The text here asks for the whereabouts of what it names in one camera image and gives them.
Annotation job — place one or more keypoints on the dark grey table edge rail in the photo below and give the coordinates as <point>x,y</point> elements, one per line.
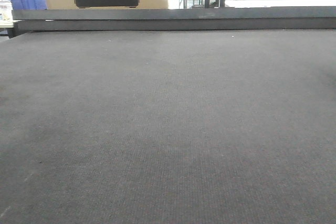
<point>199,19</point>

